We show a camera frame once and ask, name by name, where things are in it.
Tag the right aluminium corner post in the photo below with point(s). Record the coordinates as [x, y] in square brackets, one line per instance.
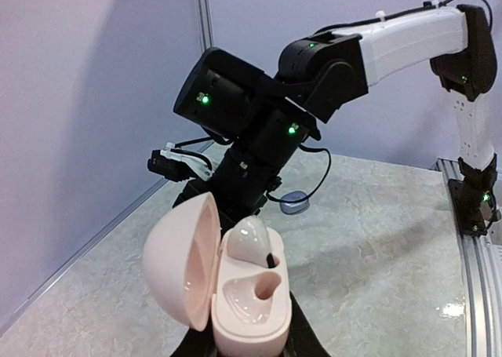
[205, 24]

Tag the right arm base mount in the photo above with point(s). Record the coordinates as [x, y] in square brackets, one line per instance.
[476, 211]

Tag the white earbud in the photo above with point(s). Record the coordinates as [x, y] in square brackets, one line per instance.
[249, 241]

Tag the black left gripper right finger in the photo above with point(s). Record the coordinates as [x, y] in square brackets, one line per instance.
[302, 340]

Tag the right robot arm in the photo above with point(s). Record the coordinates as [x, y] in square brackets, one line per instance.
[265, 119]

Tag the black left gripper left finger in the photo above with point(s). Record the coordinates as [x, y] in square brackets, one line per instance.
[196, 344]

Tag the white round case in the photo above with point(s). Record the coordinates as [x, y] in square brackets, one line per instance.
[195, 282]

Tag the blue earbud charging case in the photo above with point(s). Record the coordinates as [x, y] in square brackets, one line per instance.
[294, 202]

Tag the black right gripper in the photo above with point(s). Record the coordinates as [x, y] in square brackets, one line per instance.
[229, 212]

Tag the aluminium front rail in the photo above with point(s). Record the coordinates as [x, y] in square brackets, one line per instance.
[480, 253]

